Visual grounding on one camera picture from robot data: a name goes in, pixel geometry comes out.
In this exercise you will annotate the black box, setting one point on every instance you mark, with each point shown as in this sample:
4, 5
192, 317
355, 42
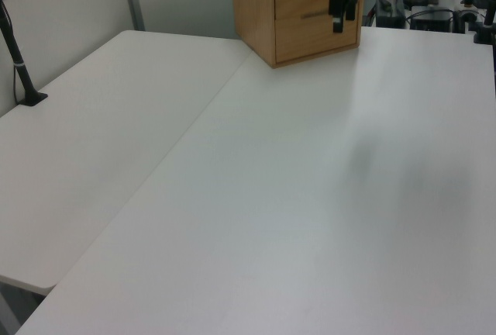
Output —
390, 13

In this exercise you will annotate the black pole with white band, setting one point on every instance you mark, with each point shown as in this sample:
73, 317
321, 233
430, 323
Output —
25, 78

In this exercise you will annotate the black camera stand clamp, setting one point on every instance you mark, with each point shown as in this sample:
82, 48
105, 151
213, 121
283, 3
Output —
484, 34

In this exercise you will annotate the black electronic device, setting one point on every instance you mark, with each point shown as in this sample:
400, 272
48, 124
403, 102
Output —
432, 21

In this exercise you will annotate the wooden drawer cabinet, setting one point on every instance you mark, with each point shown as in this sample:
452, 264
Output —
252, 9

